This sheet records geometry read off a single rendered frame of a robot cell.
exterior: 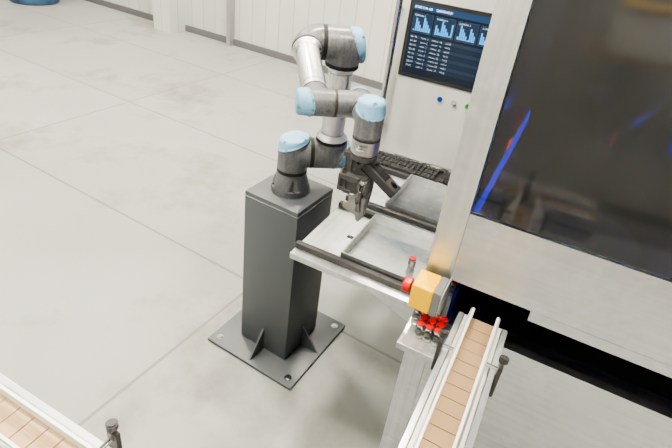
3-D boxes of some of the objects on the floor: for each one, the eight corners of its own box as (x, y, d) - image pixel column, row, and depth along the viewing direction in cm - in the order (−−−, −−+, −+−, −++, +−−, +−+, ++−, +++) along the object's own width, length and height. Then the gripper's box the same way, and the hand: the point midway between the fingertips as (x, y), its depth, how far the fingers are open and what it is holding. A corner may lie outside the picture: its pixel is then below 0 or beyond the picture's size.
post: (390, 489, 182) (627, -305, 76) (383, 503, 178) (627, -320, 71) (373, 479, 185) (581, -304, 78) (367, 494, 180) (578, -319, 73)
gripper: (354, 142, 141) (345, 206, 152) (339, 153, 134) (330, 220, 145) (382, 151, 139) (371, 216, 149) (369, 163, 131) (358, 230, 142)
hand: (360, 217), depth 146 cm, fingers closed
